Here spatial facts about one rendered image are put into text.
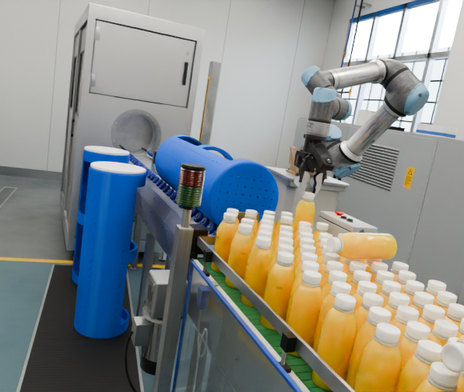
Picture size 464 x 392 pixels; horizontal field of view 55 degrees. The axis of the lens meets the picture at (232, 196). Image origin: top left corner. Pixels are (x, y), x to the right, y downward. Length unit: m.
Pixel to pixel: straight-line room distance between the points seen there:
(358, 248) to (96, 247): 1.49
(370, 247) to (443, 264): 2.26
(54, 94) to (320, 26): 4.11
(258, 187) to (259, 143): 5.54
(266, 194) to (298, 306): 0.76
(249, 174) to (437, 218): 1.86
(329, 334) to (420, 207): 2.30
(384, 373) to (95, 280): 1.77
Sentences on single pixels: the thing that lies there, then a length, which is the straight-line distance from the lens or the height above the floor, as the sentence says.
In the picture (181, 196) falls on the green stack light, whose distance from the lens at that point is 1.10.
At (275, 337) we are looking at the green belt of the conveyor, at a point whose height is 0.90.
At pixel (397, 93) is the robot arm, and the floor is 1.57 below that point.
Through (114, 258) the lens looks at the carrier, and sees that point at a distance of 2.33.
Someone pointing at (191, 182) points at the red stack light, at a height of 1.22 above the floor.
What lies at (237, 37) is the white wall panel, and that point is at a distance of 7.07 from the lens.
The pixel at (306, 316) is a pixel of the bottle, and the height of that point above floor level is 1.00.
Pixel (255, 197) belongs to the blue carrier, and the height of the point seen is 1.10.
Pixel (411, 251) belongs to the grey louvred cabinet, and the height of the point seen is 0.68.
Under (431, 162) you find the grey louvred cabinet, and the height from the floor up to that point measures 1.28.
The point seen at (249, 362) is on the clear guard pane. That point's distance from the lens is 1.02.
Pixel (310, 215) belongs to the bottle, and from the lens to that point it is 1.51.
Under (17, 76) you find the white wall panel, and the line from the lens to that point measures 6.84.
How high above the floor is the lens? 1.41
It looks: 11 degrees down
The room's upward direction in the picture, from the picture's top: 9 degrees clockwise
